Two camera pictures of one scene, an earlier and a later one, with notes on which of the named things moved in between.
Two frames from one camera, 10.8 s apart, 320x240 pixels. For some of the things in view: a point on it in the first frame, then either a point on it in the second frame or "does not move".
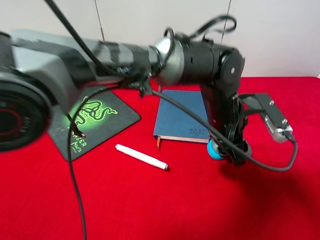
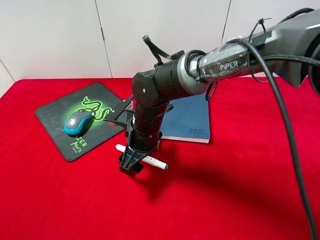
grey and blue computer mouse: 214,151 → 78,123
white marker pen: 141,156 does not move
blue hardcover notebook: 173,122 does not move
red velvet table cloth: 130,186 does not move
